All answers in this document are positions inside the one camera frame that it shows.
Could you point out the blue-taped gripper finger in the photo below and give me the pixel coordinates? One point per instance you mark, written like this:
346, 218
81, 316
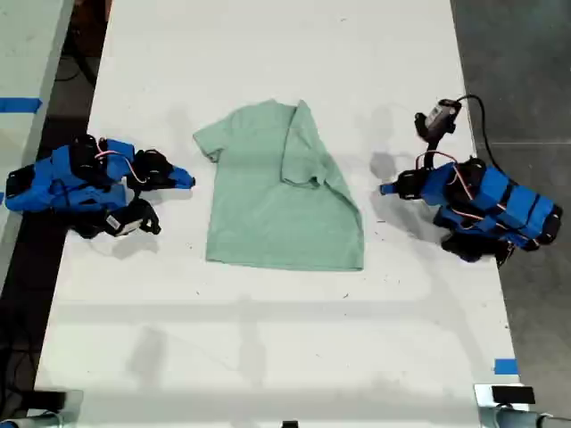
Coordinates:
389, 188
182, 178

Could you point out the pale green T-shirt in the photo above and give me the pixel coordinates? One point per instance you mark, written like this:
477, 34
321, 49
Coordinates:
285, 209

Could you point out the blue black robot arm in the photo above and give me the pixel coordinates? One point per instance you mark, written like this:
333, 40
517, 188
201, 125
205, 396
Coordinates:
40, 187
504, 205

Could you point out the long blue tape strip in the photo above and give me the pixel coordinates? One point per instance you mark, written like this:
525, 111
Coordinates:
20, 104

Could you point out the white side table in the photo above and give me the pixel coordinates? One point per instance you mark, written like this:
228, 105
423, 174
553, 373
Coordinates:
22, 67

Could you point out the short blue tape strip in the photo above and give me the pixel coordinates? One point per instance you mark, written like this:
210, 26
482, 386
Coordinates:
506, 366

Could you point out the small black box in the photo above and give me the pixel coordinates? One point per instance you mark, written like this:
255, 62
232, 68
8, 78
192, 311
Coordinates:
47, 400
513, 395

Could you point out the black camera stalk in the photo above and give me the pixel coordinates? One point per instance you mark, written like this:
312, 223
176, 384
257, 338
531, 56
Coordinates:
429, 156
139, 198

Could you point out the black camera box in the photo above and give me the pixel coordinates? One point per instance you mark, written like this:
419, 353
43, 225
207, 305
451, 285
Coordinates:
439, 118
129, 222

